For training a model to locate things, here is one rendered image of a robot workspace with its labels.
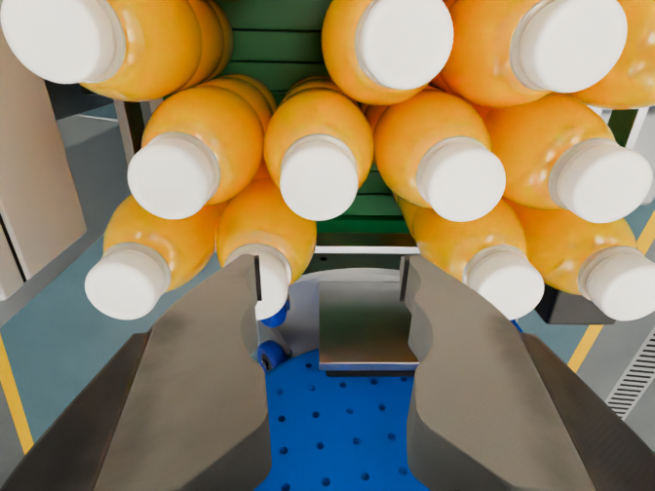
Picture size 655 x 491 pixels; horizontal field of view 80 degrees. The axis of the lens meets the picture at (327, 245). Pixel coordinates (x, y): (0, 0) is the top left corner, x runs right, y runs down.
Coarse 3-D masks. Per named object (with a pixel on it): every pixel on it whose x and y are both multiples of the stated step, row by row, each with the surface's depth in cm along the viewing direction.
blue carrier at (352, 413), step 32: (288, 384) 39; (320, 384) 39; (352, 384) 39; (384, 384) 39; (288, 416) 36; (320, 416) 36; (352, 416) 36; (384, 416) 36; (288, 448) 33; (320, 448) 34; (352, 448) 33; (384, 448) 33; (288, 480) 30; (320, 480) 30; (352, 480) 30; (384, 480) 31; (416, 480) 31
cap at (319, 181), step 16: (304, 144) 19; (320, 144) 19; (288, 160) 19; (304, 160) 19; (320, 160) 19; (336, 160) 19; (288, 176) 19; (304, 176) 19; (320, 176) 19; (336, 176) 19; (352, 176) 19; (288, 192) 20; (304, 192) 20; (320, 192) 20; (336, 192) 20; (352, 192) 20; (304, 208) 20; (320, 208) 20; (336, 208) 20
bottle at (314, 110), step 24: (288, 96) 28; (312, 96) 23; (336, 96) 24; (288, 120) 22; (312, 120) 22; (336, 120) 22; (360, 120) 23; (264, 144) 24; (288, 144) 22; (336, 144) 21; (360, 144) 22; (360, 168) 23
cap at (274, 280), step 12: (252, 252) 23; (264, 252) 23; (264, 264) 22; (276, 264) 22; (264, 276) 22; (276, 276) 22; (264, 288) 22; (276, 288) 22; (264, 300) 23; (276, 300) 23; (264, 312) 23; (276, 312) 23
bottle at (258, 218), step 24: (264, 168) 32; (264, 192) 27; (240, 216) 25; (264, 216) 25; (288, 216) 26; (216, 240) 26; (240, 240) 24; (264, 240) 24; (288, 240) 25; (312, 240) 27; (288, 264) 24
